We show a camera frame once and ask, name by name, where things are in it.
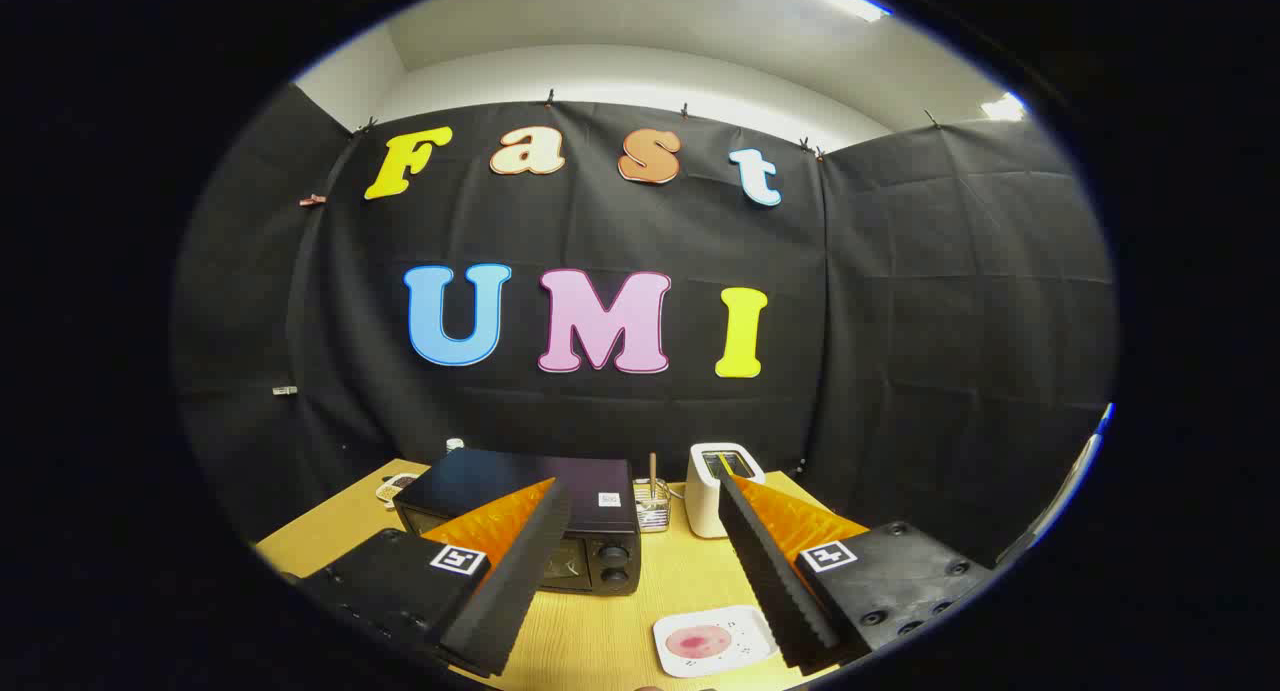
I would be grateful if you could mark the black toaster oven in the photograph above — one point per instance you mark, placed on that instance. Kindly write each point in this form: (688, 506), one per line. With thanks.
(520, 471)

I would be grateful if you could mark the white bread toaster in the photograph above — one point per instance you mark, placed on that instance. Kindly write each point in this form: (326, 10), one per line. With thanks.
(705, 501)

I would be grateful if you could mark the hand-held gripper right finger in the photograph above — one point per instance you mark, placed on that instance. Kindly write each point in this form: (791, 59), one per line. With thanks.
(765, 561)

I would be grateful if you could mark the white square plate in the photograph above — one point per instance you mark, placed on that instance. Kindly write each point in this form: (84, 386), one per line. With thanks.
(745, 646)

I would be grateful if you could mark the round pink ham slice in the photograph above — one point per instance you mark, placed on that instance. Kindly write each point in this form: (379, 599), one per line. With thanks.
(698, 641)

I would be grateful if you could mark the wooden stick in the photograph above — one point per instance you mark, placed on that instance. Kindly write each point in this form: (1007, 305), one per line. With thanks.
(653, 471)

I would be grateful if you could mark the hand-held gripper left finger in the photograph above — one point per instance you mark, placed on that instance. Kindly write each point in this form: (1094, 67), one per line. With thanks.
(520, 561)

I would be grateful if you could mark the ceiling light panel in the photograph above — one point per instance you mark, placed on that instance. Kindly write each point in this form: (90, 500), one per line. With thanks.
(1005, 107)

